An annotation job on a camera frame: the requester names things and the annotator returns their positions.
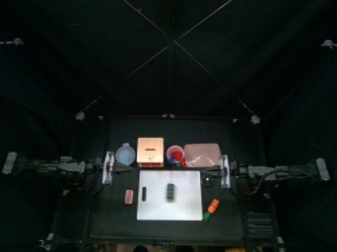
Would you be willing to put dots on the wooden box with red drawer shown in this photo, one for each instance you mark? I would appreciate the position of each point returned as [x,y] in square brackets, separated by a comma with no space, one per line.
[150,151]

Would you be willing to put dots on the white cutting board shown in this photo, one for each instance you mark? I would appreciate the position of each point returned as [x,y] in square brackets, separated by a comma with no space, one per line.
[175,206]

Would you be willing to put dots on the pink plastic tray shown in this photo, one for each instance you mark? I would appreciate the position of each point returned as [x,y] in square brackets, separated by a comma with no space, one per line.
[202,155]

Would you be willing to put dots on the dark green toy sushi roll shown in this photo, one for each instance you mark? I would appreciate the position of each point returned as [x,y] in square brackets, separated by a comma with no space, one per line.
[170,192]

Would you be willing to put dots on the white printed label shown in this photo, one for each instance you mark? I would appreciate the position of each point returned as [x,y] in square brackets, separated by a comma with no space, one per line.
[258,226]

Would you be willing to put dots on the silver frame clamp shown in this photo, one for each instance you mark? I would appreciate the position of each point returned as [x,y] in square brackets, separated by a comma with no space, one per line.
[15,41]
[80,115]
[328,43]
[255,119]

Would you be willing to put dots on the red plastic cup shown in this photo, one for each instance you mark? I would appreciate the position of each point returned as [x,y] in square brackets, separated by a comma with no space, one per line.
[175,151]

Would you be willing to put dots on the pale blue bowl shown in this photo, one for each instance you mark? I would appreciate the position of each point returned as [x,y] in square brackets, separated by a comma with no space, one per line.
[126,154]

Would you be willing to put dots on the blue plastic toy utensil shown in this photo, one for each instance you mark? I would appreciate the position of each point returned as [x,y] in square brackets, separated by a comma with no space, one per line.
[171,161]

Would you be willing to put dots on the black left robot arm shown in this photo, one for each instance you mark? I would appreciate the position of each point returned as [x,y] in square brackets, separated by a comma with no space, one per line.
[48,166]

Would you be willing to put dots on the red and white toy nigiri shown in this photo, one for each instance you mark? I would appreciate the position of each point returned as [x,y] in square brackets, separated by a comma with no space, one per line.
[128,197]

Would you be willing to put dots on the orange toy carrot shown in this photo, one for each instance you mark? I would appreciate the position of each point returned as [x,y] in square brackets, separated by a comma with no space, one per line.
[213,206]

